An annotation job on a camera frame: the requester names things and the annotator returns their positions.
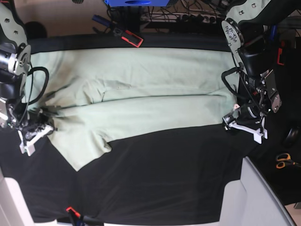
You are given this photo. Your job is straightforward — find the red clamp right side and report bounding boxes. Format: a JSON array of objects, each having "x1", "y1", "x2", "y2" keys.
[{"x1": 277, "y1": 40, "x2": 287, "y2": 66}]

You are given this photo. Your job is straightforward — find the red clamp bottom edge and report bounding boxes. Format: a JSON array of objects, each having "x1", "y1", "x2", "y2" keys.
[{"x1": 66, "y1": 206, "x2": 104, "y2": 226}]

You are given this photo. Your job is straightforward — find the light green T-shirt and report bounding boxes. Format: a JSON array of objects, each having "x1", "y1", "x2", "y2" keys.
[{"x1": 31, "y1": 48, "x2": 236, "y2": 170}]

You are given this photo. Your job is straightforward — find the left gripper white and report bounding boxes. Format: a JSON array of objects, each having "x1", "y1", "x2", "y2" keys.
[{"x1": 222, "y1": 113, "x2": 268, "y2": 144}]

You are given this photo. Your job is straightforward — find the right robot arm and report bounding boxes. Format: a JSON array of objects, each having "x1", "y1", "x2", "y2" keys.
[{"x1": 0, "y1": 0, "x2": 55, "y2": 156}]

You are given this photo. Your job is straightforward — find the white bin left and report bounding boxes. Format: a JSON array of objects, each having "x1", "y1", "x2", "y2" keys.
[{"x1": 0, "y1": 173, "x2": 58, "y2": 226}]

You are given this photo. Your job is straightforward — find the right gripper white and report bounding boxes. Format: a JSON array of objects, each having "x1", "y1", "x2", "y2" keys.
[{"x1": 17, "y1": 123, "x2": 56, "y2": 156}]

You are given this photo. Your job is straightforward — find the orange handled scissors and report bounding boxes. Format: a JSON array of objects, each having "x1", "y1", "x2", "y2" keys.
[{"x1": 276, "y1": 153, "x2": 301, "y2": 169}]

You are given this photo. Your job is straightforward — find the black table cloth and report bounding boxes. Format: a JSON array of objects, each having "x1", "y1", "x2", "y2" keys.
[{"x1": 0, "y1": 32, "x2": 301, "y2": 224}]

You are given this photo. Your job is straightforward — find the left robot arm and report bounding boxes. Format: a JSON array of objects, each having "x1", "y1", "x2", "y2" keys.
[{"x1": 222, "y1": 0, "x2": 301, "y2": 144}]

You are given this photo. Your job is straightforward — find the black computer mouse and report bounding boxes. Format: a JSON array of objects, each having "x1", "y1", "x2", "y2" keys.
[{"x1": 283, "y1": 127, "x2": 301, "y2": 148}]

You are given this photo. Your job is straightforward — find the blue box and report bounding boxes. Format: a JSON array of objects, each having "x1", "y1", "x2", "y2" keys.
[{"x1": 104, "y1": 0, "x2": 178, "y2": 7}]

